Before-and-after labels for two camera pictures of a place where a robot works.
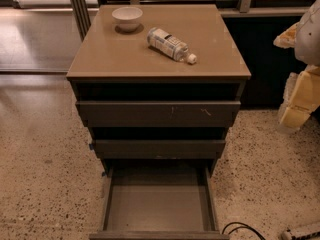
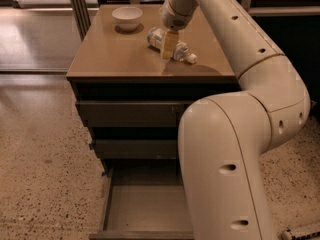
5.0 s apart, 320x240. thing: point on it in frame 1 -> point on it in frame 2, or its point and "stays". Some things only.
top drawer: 157,113 stays
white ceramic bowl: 128,18 stays
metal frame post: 80,9 stays
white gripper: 308,39 -> 174,21
